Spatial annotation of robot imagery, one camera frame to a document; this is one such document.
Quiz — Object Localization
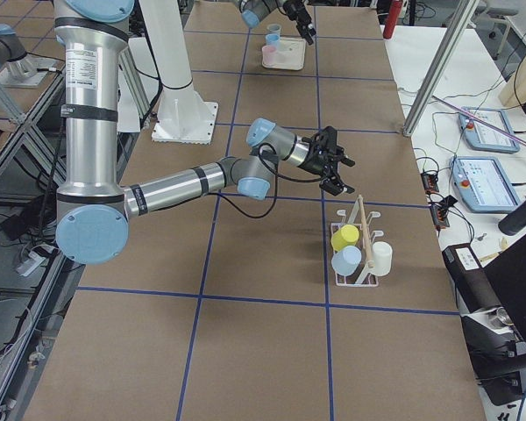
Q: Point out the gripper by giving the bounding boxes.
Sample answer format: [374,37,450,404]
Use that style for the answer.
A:
[282,0,316,46]
[299,126,356,196]

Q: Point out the grey plastic cup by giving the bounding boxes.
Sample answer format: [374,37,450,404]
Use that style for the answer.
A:
[267,23,281,36]

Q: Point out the yellow plastic cup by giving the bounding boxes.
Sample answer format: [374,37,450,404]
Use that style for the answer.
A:
[331,225,360,252]

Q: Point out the white plastic cup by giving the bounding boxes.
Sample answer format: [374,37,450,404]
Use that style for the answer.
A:
[372,241,393,276]

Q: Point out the light blue cup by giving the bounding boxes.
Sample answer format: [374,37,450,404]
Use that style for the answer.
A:
[266,33,280,48]
[331,246,362,276]

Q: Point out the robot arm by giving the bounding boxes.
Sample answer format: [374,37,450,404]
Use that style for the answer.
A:
[232,0,316,46]
[53,1,354,264]

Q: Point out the pink plastic cup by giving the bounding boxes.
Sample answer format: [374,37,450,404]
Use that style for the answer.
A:
[261,45,277,68]

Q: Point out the white plastic tray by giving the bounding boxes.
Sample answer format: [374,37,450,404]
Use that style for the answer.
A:
[262,37,306,71]

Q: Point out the red bottle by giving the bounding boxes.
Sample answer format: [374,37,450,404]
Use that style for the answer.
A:
[382,0,403,39]

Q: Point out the near teach pendant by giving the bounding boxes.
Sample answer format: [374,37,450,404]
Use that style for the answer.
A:
[451,156,521,214]

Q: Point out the teach pendant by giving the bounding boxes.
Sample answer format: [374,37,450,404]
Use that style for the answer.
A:
[458,107,520,153]
[451,156,521,214]

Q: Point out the far teach pendant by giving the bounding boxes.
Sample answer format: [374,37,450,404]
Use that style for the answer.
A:
[458,107,520,153]

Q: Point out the black insulated bottle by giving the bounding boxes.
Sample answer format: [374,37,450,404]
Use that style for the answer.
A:
[498,200,526,236]

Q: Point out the black label box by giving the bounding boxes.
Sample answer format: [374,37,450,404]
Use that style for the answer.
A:
[442,243,502,316]

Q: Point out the grey office chair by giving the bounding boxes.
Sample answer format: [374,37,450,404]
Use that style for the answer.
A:
[479,0,526,59]

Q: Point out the black monitor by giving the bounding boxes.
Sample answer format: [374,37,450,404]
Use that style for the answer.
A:
[480,233,526,377]

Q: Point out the white wire cup rack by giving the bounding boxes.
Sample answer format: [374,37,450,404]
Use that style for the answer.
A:
[330,195,384,288]

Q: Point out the aluminium frame post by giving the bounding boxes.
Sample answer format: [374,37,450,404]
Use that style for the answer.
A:
[402,0,480,137]

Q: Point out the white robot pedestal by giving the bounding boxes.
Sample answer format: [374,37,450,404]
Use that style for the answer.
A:
[139,0,218,145]

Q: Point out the green handled reach grabber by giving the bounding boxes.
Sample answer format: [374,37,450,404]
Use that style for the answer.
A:
[429,95,526,171]

